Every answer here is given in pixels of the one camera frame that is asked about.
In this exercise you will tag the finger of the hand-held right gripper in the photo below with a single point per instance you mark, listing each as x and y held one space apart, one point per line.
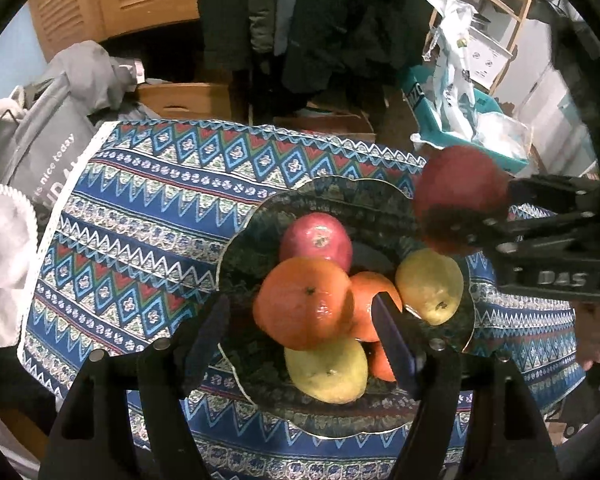
480 232
550 187

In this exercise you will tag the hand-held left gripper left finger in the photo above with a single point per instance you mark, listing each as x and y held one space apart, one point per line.
207 335

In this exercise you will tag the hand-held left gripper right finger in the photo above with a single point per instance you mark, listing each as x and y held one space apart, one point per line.
392 340

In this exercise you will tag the small tangerine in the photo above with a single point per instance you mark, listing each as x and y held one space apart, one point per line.
380 360

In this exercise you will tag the orange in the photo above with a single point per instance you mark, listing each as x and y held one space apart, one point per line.
367 305
300 305

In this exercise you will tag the red apple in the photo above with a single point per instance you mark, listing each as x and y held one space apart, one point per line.
460 185
315 242

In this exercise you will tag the yellow pear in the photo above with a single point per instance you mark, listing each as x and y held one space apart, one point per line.
430 285

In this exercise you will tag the green mango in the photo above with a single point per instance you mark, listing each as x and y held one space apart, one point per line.
327 370

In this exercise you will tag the dark green glass plate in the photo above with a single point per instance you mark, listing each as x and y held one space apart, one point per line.
260 240

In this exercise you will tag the person's right hand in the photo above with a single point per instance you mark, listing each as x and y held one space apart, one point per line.
592 335

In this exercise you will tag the clear plastic bag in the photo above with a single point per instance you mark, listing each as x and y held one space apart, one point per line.
500 135

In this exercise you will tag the teal plastic crate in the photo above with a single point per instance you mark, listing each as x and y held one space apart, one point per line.
427 110

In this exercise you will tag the white floral bag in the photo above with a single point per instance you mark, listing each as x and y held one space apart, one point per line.
455 75

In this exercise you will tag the blue patterned tablecloth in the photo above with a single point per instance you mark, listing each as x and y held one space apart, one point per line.
155 185

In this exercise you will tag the wooden shelf rack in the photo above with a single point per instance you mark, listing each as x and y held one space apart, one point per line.
519 25

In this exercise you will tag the cardboard box with red label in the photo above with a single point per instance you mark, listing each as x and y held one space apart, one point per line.
330 122

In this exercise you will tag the white towel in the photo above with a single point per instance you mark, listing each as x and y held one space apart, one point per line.
5 260

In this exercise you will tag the wooden drawer box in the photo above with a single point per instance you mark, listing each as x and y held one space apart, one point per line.
190 100

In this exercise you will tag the black hanging jacket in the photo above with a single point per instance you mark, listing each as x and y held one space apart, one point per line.
340 35

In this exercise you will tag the grey tote bag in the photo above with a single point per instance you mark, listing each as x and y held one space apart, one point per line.
45 145

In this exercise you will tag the grey clothing pile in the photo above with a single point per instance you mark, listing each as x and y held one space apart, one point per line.
85 70

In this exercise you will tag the grey hanging jacket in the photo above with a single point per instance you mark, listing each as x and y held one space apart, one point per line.
270 10

